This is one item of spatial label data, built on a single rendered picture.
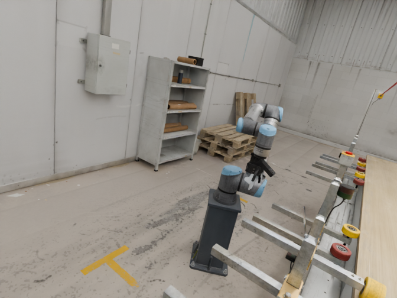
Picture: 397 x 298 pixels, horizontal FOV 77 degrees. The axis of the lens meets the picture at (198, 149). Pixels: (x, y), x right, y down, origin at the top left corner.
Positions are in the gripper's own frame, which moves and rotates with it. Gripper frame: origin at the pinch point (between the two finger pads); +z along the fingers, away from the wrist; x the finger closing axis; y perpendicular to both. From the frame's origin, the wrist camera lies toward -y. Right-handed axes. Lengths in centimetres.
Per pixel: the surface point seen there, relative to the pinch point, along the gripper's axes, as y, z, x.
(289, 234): -28.1, 8.1, 16.5
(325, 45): 142, -195, -756
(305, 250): -39, -17, 63
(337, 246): -48, 3, 14
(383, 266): -66, 4, 12
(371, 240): -61, 4, -7
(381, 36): 8, -235, -755
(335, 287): -55, 32, 2
